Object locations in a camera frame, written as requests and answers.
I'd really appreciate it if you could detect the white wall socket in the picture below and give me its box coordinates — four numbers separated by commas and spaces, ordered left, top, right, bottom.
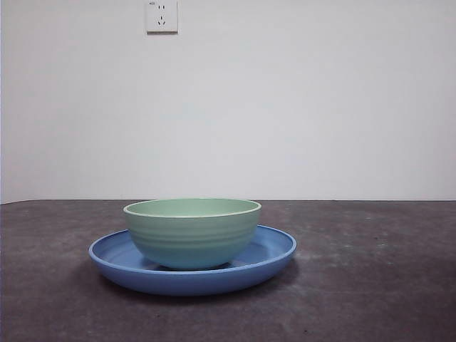
145, 0, 179, 36

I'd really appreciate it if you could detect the blue round plate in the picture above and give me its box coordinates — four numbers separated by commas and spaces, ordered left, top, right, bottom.
88, 224, 298, 296

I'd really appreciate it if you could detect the green ribbed bowl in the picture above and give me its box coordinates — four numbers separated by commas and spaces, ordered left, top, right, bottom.
123, 197, 263, 270

